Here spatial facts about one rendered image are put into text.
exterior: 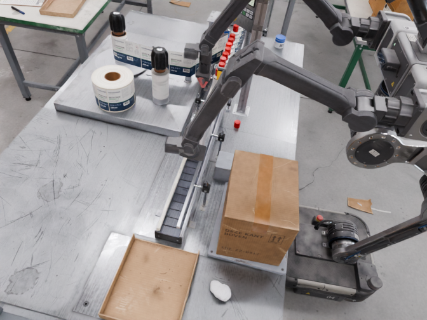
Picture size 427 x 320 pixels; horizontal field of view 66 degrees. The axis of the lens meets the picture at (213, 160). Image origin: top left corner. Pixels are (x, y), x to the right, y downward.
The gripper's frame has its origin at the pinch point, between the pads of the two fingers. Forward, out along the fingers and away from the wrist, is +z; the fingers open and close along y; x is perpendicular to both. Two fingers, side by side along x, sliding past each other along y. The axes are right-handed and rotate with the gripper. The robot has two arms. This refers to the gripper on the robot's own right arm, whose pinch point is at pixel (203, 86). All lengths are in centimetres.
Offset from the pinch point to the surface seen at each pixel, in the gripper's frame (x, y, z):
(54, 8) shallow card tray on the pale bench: -132, -84, 21
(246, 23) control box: 15.3, -10.8, -30.6
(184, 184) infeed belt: 5, 51, 14
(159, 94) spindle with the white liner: -20.9, 4.8, 7.3
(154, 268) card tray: 4, 87, 19
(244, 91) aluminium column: 20.4, -9.8, 5.1
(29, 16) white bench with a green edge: -141, -66, 22
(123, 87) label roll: -35.6, 14.1, 0.2
